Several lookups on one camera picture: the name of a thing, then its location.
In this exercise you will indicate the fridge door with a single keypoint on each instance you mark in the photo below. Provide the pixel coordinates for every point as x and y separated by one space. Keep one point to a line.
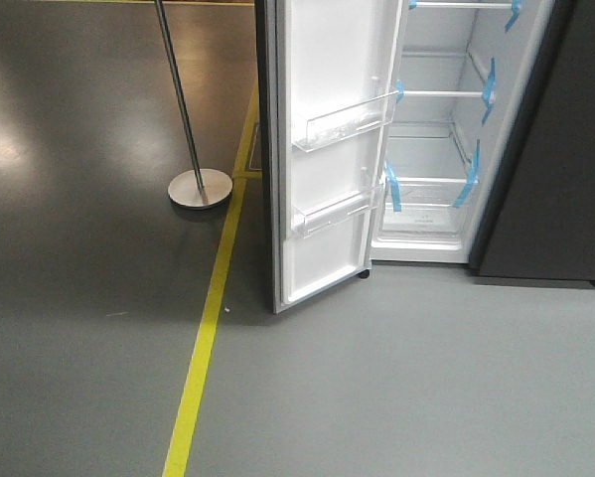
314 57

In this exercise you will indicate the open white fridge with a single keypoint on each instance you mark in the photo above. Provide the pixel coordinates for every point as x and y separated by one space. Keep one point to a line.
463 73

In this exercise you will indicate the lower clear door bin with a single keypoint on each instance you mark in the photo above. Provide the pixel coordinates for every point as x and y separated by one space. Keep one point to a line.
306 222

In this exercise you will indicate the clear door bin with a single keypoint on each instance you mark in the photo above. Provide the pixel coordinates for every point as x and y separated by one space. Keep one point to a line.
310 133
306 222

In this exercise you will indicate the metal floor stand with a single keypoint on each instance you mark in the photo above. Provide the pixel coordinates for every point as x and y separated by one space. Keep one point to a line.
199 188

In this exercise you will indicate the middle clear door bin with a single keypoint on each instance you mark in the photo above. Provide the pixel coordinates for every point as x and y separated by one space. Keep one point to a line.
310 133

